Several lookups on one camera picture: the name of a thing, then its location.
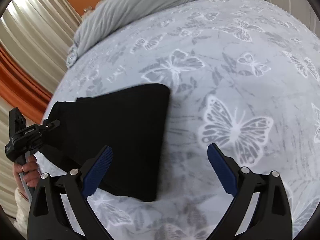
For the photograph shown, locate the cream curtain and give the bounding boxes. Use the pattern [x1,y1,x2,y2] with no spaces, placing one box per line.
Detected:
[0,0,82,221]

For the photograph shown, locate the orange curtain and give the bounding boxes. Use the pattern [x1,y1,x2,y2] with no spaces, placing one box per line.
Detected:
[1,46,52,124]

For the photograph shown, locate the black pants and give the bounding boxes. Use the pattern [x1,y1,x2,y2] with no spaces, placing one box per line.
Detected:
[40,83,170,202]

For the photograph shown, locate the grey butterfly bed sheet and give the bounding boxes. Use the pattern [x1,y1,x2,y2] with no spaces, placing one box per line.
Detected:
[52,0,319,239]

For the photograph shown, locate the left forearm white sleeve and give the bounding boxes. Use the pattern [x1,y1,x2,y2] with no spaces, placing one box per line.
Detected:
[14,188,30,239]

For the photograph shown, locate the person's left hand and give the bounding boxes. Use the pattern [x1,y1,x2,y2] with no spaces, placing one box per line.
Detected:
[12,155,40,192]

